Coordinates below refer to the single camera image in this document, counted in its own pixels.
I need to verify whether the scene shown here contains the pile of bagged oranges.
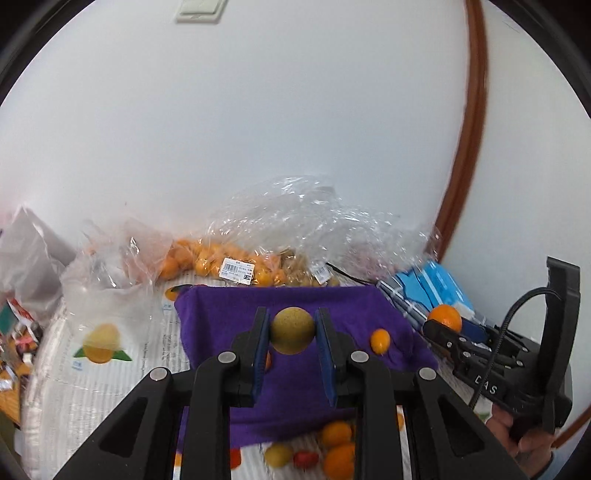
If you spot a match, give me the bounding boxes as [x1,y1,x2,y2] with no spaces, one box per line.
[159,237,289,287]

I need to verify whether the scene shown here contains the pile of brown longans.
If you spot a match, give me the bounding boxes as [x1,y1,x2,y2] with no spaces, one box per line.
[281,251,342,288]

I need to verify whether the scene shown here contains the blue plastic packet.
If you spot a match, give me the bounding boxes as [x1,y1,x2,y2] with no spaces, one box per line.
[392,270,430,296]

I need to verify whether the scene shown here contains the crumpled clear plastic bag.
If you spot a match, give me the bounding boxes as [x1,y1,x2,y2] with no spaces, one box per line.
[323,198,444,283]

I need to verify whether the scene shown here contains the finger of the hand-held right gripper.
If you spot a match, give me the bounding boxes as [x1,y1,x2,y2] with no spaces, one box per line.
[422,319,472,371]
[461,318,502,345]

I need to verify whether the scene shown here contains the brown wooden door frame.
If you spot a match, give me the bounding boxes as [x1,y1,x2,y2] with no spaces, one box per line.
[434,0,490,273]

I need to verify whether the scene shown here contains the round yellow-green fruit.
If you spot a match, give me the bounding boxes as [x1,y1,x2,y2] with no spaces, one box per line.
[270,306,317,355]
[264,442,294,469]

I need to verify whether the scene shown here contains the thin black cable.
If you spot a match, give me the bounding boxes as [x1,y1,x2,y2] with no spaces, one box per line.
[325,262,382,286]

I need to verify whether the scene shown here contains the white plastic bag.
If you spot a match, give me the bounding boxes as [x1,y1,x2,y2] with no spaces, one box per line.
[0,205,77,319]

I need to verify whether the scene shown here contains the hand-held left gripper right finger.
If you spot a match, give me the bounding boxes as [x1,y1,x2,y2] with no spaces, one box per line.
[314,308,529,480]

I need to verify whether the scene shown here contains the white light switch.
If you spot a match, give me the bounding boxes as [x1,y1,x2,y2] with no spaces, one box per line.
[174,0,229,24]

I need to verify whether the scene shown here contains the wooden nightstand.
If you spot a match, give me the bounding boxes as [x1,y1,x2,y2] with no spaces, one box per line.
[0,369,28,430]

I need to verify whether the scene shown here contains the person's right hand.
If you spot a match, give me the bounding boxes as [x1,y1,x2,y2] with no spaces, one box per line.
[485,401,555,479]

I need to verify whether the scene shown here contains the blue tissue pack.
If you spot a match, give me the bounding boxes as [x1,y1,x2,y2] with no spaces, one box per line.
[418,261,476,319]

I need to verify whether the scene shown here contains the purple towel tray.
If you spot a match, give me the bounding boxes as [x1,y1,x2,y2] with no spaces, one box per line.
[174,285,439,450]

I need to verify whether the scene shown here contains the grey checkered cloth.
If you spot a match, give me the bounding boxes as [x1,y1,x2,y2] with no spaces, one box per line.
[376,277,435,333]

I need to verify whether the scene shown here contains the pile of small toiletries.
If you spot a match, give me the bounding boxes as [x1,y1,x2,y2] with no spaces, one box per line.
[0,298,44,388]

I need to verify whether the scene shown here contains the fruit-printed tablecloth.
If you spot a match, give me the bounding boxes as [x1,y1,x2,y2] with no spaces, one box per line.
[23,272,499,480]

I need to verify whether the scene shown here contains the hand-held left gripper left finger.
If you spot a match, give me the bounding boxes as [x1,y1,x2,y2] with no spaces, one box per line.
[53,306,273,480]

